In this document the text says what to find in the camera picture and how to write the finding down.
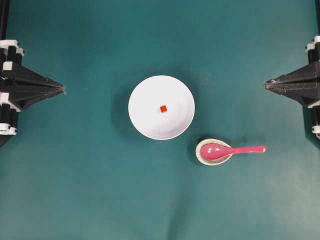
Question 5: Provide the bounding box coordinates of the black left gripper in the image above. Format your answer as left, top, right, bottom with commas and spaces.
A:
0, 39, 65, 135

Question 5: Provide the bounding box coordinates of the speckled teardrop spoon rest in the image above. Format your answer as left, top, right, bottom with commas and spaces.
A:
195, 138, 232, 166

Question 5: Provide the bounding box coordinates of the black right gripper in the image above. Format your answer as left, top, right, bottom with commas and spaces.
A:
264, 35, 320, 139

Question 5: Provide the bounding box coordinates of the white round bowl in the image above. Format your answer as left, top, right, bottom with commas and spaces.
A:
128, 75, 196, 140

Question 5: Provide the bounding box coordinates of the small red block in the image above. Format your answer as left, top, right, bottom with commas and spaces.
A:
160, 105, 167, 113

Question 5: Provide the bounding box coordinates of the pink plastic spoon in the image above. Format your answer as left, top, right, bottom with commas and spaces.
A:
200, 143, 267, 160

